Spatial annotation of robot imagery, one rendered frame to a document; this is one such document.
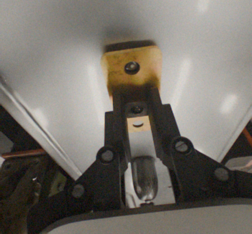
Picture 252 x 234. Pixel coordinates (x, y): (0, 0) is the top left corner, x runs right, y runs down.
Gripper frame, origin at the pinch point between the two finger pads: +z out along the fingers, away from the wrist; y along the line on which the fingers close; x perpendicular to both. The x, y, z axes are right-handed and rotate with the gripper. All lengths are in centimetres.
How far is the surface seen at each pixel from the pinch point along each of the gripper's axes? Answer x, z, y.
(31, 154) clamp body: -14.9, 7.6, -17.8
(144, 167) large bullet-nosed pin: -11.0, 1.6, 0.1
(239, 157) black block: -17.7, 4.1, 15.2
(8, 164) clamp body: -15.0, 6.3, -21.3
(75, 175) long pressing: -13.6, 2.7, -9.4
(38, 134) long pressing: -3.2, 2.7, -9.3
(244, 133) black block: -17.2, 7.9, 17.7
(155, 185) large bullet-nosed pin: -11.7, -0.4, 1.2
